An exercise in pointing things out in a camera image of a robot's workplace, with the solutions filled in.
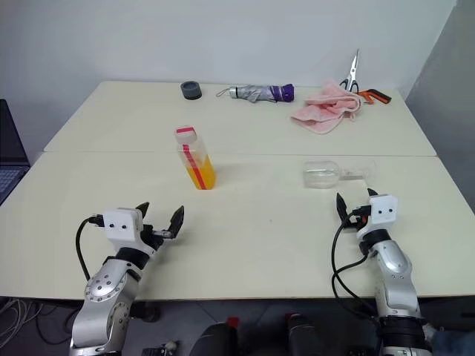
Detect dark laptop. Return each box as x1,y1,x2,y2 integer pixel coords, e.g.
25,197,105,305
0,99,30,207

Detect white cable bundle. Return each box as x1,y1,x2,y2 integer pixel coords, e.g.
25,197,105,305
0,296,51,346

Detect folded silver purple umbrella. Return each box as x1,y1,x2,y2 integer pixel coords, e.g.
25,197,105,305
215,83,297,104

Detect black table caster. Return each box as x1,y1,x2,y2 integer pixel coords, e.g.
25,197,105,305
130,300,163,323

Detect white red bottle cap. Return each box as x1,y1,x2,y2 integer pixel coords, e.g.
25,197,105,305
174,125,198,145

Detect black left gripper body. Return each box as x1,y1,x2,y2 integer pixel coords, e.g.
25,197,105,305
137,221,177,253

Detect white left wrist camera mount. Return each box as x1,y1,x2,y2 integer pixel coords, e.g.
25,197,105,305
102,208,154,259

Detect dark rounded shape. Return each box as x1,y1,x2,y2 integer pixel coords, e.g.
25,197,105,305
284,312,332,356
192,321,239,356

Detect grey partition panel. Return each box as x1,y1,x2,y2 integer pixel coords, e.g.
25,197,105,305
403,0,475,223

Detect orange black hand tool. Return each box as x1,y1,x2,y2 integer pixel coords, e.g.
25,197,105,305
356,88,393,105

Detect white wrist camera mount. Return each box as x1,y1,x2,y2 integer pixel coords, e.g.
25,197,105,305
355,194,399,244
102,208,154,259

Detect pink towel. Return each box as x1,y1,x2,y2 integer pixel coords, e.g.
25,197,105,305
289,78,363,135

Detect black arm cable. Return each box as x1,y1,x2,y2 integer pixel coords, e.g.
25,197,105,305
331,211,383,323
76,214,107,283

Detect black handled scissors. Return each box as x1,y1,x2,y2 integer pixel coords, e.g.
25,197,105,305
339,47,361,93

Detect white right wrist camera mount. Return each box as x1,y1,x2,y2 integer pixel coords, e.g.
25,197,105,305
355,194,399,244

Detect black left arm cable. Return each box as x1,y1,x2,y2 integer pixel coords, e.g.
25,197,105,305
76,214,107,283

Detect clear plastic bottle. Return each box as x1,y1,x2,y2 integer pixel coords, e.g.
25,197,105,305
302,158,378,190

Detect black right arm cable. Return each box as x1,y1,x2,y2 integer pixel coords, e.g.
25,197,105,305
331,211,383,323

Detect bottle with orange liquid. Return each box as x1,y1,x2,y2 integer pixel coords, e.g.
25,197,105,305
177,133,217,191

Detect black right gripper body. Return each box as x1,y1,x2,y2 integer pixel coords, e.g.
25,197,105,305
347,205,372,233

